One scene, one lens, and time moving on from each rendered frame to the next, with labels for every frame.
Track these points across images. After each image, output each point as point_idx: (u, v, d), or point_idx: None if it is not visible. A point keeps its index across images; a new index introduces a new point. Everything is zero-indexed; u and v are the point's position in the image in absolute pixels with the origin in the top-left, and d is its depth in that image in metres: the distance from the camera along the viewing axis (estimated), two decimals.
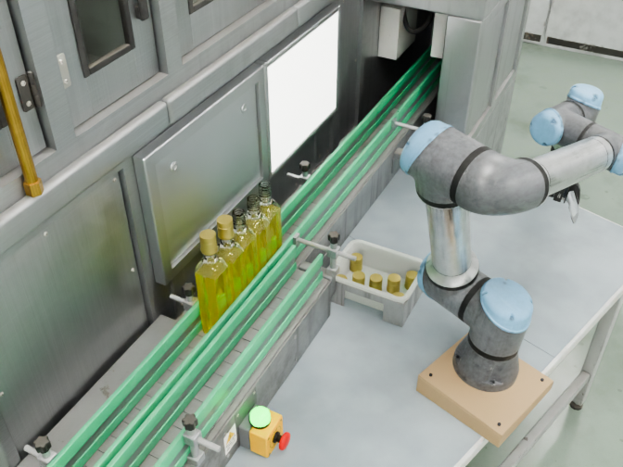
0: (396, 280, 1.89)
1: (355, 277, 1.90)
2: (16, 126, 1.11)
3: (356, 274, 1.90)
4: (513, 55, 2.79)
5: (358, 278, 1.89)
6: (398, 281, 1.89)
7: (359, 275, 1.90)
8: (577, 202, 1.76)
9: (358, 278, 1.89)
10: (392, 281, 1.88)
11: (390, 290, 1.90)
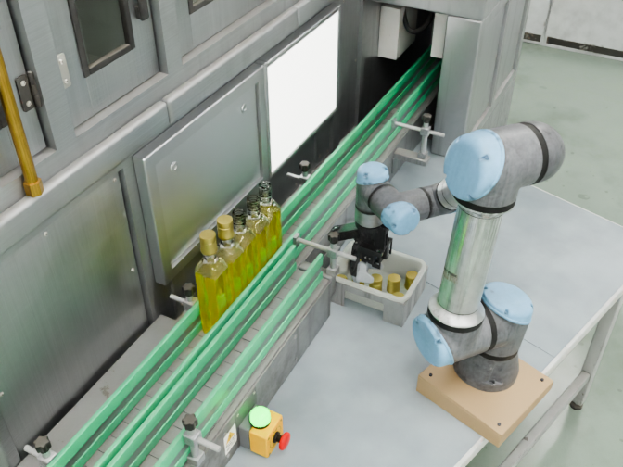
0: (396, 280, 1.89)
1: None
2: (16, 126, 1.11)
3: None
4: (513, 55, 2.79)
5: None
6: (398, 281, 1.89)
7: None
8: None
9: None
10: (392, 281, 1.88)
11: (390, 290, 1.90)
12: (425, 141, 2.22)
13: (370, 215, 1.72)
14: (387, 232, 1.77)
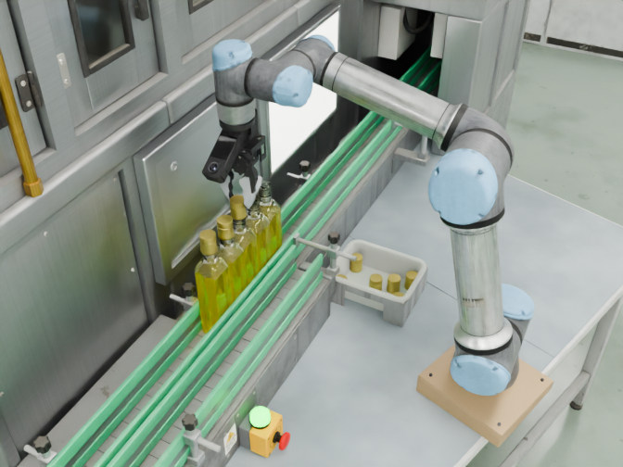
0: (396, 280, 1.89)
1: (241, 201, 1.55)
2: (16, 126, 1.11)
3: (236, 200, 1.55)
4: (513, 55, 2.79)
5: (243, 199, 1.55)
6: (398, 281, 1.89)
7: (237, 198, 1.55)
8: None
9: (243, 199, 1.55)
10: (392, 281, 1.88)
11: (390, 290, 1.90)
12: (425, 141, 2.22)
13: (254, 98, 1.42)
14: None
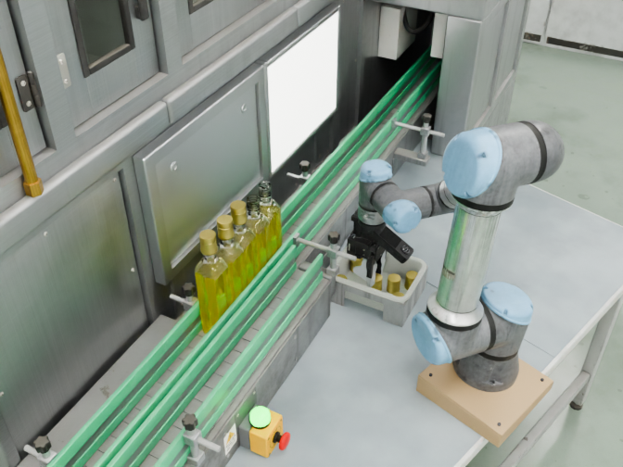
0: (396, 280, 1.89)
1: (242, 207, 1.56)
2: (16, 126, 1.11)
3: (237, 206, 1.56)
4: (513, 55, 2.79)
5: (244, 205, 1.56)
6: (398, 281, 1.89)
7: (238, 204, 1.56)
8: (366, 274, 1.85)
9: (244, 205, 1.56)
10: (392, 281, 1.88)
11: (390, 290, 1.90)
12: (425, 141, 2.22)
13: None
14: (354, 216, 1.82)
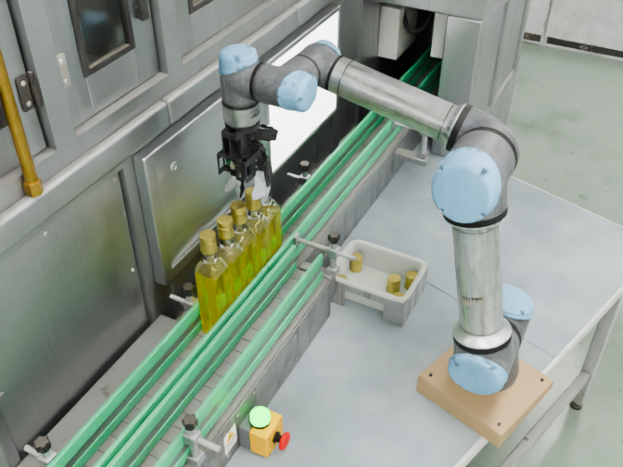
0: (396, 280, 1.89)
1: (242, 207, 1.56)
2: (16, 126, 1.11)
3: (237, 206, 1.56)
4: (513, 55, 2.79)
5: (244, 205, 1.56)
6: (398, 281, 1.89)
7: (238, 204, 1.56)
8: (265, 184, 1.56)
9: (244, 205, 1.56)
10: (392, 281, 1.88)
11: (390, 290, 1.90)
12: (425, 141, 2.22)
13: (222, 101, 1.44)
14: (228, 139, 1.45)
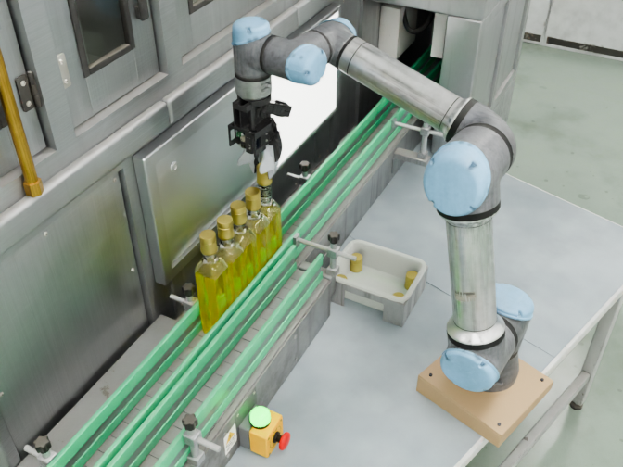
0: None
1: (242, 207, 1.56)
2: (16, 126, 1.11)
3: (237, 206, 1.56)
4: (513, 55, 2.79)
5: (244, 205, 1.56)
6: None
7: (238, 204, 1.56)
8: (274, 159, 1.58)
9: (244, 205, 1.56)
10: None
11: (270, 180, 1.64)
12: (425, 141, 2.22)
13: (235, 72, 1.47)
14: (239, 110, 1.47)
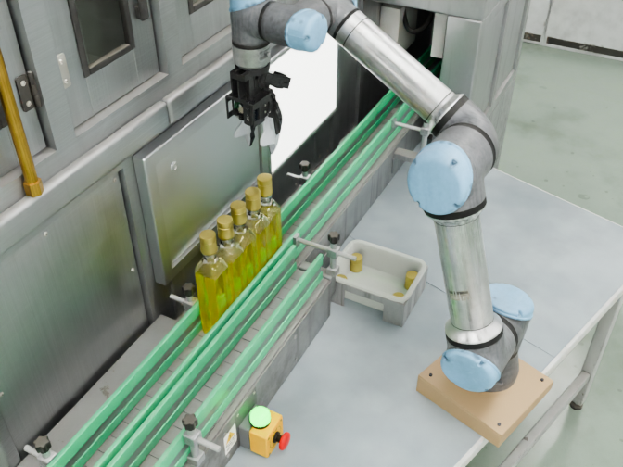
0: (269, 176, 1.65)
1: (242, 207, 1.56)
2: (16, 126, 1.11)
3: (237, 206, 1.56)
4: (513, 55, 2.79)
5: (244, 205, 1.56)
6: (271, 175, 1.65)
7: (238, 204, 1.56)
8: (274, 132, 1.53)
9: (244, 205, 1.56)
10: (270, 179, 1.64)
11: (270, 191, 1.66)
12: (425, 141, 2.22)
13: (232, 41, 1.42)
14: (236, 80, 1.43)
